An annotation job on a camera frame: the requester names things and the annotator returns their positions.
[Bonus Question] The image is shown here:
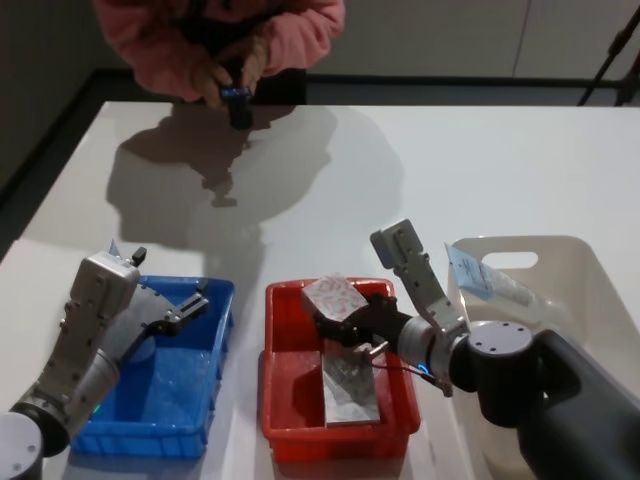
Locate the black handheld device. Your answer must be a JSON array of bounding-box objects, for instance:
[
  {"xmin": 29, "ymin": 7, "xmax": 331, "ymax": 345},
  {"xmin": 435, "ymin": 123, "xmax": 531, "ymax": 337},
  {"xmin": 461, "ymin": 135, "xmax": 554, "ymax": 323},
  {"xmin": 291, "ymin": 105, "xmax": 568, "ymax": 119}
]
[{"xmin": 218, "ymin": 59, "xmax": 255, "ymax": 132}]

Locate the red plastic bin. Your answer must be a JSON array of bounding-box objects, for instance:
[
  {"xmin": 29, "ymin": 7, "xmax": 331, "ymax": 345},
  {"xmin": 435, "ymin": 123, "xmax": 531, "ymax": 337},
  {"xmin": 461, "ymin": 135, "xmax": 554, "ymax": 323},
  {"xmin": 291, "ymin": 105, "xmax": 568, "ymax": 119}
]
[{"xmin": 258, "ymin": 278, "xmax": 422, "ymax": 460}]

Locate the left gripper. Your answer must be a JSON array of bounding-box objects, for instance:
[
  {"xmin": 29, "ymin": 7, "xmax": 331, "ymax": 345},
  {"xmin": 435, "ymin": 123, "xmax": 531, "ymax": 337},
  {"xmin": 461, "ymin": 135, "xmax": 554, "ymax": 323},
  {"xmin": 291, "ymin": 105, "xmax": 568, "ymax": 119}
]
[{"xmin": 101, "ymin": 279, "xmax": 211, "ymax": 372}]

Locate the white plastic bin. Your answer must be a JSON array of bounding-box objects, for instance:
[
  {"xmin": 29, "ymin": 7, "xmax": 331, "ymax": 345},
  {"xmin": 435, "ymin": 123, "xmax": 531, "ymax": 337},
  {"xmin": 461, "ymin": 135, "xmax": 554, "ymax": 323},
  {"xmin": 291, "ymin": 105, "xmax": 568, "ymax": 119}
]
[{"xmin": 445, "ymin": 235, "xmax": 627, "ymax": 480}]

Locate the thin dark gripper cable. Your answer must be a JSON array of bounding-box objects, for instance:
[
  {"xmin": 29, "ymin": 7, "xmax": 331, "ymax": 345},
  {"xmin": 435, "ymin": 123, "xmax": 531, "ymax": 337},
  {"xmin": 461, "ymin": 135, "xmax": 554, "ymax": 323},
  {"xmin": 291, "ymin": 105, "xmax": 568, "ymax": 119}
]
[{"xmin": 366, "ymin": 340, "xmax": 454, "ymax": 399}]

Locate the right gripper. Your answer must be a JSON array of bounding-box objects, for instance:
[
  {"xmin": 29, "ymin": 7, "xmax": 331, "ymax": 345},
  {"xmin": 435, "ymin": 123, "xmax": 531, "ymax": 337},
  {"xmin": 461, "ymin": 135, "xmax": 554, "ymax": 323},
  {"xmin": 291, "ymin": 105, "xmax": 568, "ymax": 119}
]
[{"xmin": 313, "ymin": 293, "xmax": 410, "ymax": 355}]

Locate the plain silver foil pouch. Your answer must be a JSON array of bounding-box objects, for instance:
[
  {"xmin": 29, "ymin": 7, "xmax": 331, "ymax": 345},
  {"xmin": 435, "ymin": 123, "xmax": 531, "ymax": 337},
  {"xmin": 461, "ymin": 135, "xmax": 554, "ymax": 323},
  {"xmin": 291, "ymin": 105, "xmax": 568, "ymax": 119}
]
[{"xmin": 322, "ymin": 347, "xmax": 383, "ymax": 429}]

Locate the blue and white pouch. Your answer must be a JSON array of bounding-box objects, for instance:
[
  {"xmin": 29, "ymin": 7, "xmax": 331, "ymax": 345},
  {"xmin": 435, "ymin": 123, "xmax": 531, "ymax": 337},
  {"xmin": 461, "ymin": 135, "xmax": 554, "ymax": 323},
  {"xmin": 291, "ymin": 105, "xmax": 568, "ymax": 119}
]
[{"xmin": 445, "ymin": 242, "xmax": 547, "ymax": 308}]

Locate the person's left hand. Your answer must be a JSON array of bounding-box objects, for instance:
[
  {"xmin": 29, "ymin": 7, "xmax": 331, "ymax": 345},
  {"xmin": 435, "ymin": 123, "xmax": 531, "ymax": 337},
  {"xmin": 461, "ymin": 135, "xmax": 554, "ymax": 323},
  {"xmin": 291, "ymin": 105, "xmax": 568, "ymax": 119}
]
[{"xmin": 238, "ymin": 33, "xmax": 272, "ymax": 97}]

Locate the blue plastic bin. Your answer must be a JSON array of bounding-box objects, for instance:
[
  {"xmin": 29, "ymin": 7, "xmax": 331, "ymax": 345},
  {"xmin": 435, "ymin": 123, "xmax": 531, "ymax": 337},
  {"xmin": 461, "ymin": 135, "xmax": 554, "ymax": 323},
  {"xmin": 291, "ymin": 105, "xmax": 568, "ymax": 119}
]
[{"xmin": 69, "ymin": 276, "xmax": 236, "ymax": 457}]

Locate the black tripod stand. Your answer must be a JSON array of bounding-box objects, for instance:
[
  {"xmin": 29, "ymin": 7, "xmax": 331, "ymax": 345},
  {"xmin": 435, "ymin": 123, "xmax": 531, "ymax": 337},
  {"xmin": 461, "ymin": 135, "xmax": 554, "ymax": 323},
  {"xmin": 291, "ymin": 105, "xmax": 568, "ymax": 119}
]
[{"xmin": 577, "ymin": 0, "xmax": 640, "ymax": 108}]

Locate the person's right hand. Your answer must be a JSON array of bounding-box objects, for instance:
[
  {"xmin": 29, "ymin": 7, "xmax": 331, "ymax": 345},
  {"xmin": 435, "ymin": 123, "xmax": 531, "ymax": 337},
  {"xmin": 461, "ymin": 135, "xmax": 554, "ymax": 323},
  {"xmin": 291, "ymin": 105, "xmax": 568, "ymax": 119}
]
[{"xmin": 191, "ymin": 52, "xmax": 234, "ymax": 110}]

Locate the clear plastic pouch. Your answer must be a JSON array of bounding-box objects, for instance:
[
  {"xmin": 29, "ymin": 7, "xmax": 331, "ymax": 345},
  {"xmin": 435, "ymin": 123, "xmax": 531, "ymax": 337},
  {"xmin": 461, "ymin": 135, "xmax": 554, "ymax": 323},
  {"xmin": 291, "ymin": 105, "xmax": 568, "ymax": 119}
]
[{"xmin": 144, "ymin": 345, "xmax": 222, "ymax": 427}]

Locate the pink printed silver pouch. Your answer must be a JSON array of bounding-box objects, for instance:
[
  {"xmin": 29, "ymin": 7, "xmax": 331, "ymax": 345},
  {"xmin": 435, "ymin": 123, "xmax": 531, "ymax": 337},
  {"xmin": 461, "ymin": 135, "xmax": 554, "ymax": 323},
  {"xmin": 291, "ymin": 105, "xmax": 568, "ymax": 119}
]
[{"xmin": 301, "ymin": 272, "xmax": 370, "ymax": 324}]

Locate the person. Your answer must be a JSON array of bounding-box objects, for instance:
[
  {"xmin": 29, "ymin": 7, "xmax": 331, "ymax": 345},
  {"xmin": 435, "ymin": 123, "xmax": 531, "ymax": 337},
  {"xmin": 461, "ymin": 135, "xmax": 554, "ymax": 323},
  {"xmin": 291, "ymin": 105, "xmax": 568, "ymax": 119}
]
[{"xmin": 92, "ymin": 0, "xmax": 347, "ymax": 107}]

